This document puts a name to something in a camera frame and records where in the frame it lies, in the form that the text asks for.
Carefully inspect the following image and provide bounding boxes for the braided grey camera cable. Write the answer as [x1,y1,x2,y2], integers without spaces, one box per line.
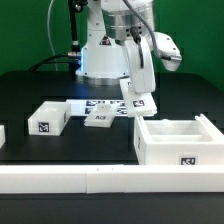
[122,0,158,69]

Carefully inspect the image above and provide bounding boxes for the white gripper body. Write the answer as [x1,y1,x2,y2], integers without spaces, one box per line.
[124,37,156,94]

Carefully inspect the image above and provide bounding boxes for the white L-shaped fence wall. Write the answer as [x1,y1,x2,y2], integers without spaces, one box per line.
[0,165,224,194]

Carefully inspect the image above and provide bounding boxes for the black cables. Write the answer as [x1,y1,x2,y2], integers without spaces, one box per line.
[27,50,82,73]

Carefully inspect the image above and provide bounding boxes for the white cabinet top block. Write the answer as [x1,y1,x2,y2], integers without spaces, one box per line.
[28,101,71,136]

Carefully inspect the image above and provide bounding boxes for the white block at left edge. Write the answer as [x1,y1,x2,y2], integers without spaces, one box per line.
[0,125,6,149]

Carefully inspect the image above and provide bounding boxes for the white cabinet body box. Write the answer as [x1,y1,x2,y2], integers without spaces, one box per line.
[133,114,224,165]

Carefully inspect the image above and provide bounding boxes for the white cabinet door panel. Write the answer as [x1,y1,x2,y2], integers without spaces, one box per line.
[84,103,118,128]

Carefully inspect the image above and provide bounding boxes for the white marker sheet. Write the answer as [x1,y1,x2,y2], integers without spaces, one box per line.
[65,99,129,118]

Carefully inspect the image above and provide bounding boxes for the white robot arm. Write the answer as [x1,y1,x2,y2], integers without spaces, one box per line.
[77,0,155,94]

